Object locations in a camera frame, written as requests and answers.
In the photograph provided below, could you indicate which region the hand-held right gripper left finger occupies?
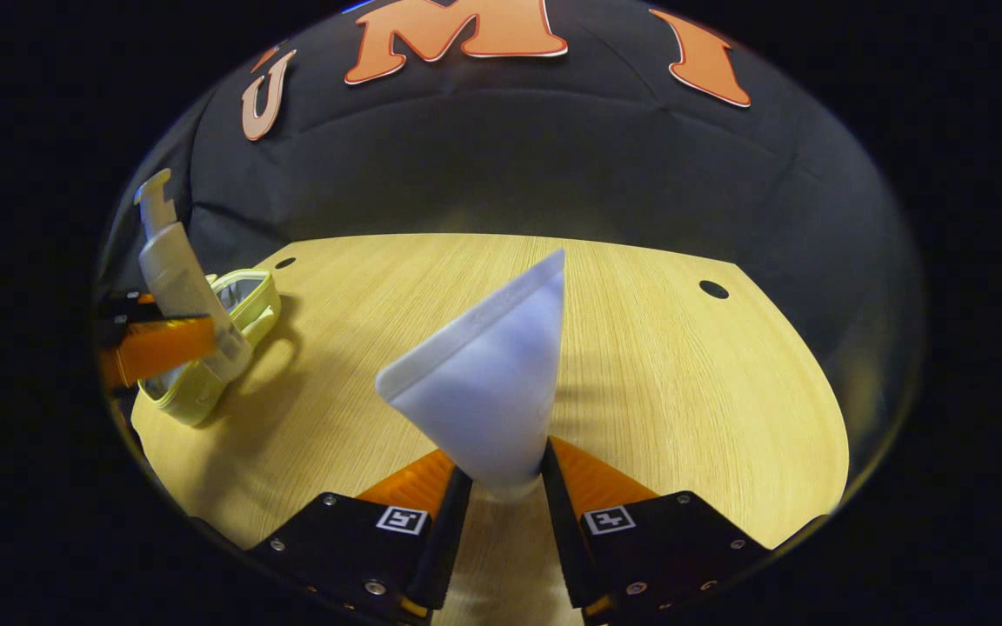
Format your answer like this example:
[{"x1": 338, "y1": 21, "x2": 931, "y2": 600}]
[{"x1": 247, "y1": 448, "x2": 474, "y2": 625}]

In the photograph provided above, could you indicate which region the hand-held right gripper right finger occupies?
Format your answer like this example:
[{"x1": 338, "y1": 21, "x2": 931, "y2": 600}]
[{"x1": 540, "y1": 436, "x2": 773, "y2": 625}]

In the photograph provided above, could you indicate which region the white pump bottle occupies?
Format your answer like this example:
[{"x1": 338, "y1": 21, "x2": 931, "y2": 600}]
[{"x1": 134, "y1": 168, "x2": 255, "y2": 385}]

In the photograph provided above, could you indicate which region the white squeeze tube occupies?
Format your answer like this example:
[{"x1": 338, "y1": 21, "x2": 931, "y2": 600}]
[{"x1": 375, "y1": 248, "x2": 568, "y2": 507}]

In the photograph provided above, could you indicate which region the black backdrop cloth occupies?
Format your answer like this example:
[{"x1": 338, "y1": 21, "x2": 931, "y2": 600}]
[{"x1": 97, "y1": 0, "x2": 924, "y2": 453}]

